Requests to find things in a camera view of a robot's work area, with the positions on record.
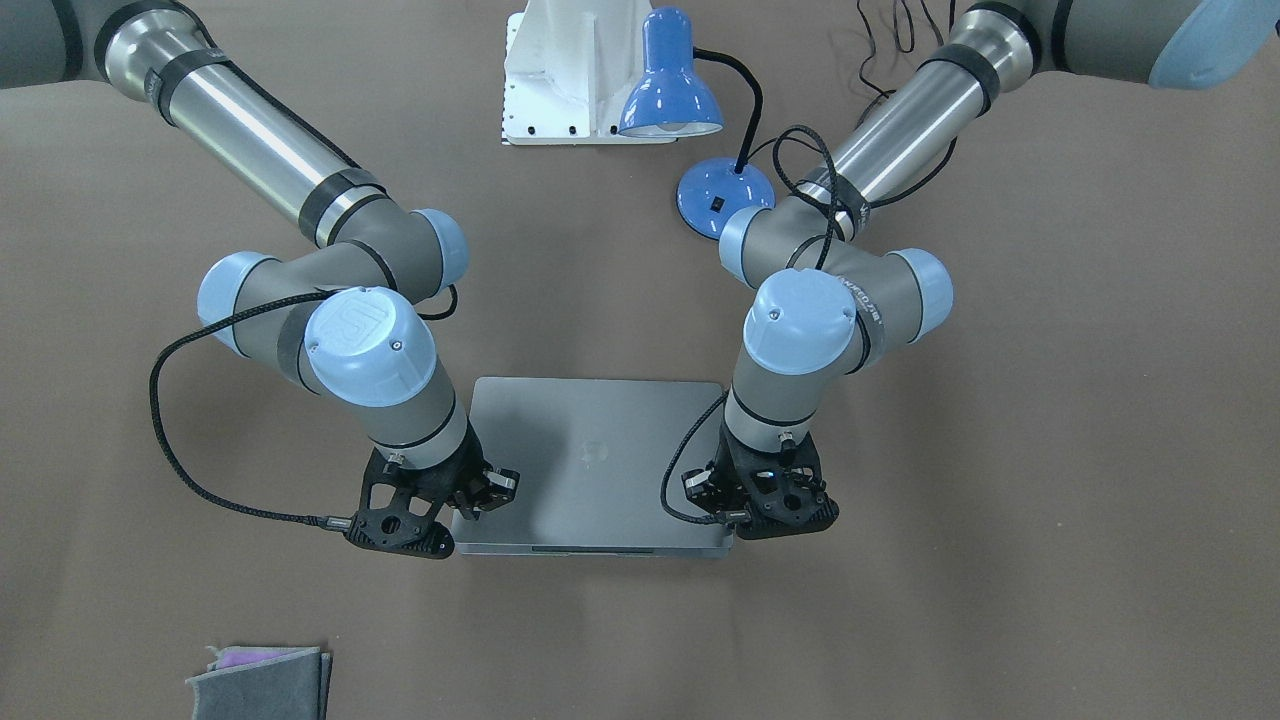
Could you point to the grey folded cloths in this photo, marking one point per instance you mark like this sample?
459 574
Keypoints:
263 682

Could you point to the grey laptop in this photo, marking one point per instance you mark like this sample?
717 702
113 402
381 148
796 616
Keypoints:
591 455

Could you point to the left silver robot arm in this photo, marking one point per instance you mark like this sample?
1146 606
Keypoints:
824 307

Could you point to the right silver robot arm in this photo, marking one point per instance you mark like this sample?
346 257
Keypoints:
339 322

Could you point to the blue desk lamp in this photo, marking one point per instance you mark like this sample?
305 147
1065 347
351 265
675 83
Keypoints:
672 101

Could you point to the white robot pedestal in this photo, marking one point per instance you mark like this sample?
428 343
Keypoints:
570 66

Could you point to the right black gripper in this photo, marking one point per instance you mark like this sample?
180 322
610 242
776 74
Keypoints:
466 481

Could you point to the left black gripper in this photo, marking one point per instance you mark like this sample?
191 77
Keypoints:
699 485

